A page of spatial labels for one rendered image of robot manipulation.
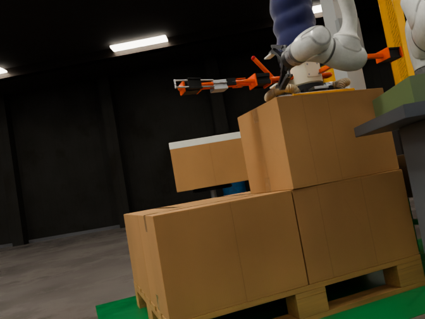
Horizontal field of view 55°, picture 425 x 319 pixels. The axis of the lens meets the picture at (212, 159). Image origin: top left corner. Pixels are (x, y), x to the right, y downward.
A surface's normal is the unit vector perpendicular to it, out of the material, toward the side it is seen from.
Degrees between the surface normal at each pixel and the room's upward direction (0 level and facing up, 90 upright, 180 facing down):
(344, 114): 90
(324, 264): 90
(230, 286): 90
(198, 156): 90
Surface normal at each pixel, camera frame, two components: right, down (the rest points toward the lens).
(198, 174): 0.07, -0.08
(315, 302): 0.32, -0.12
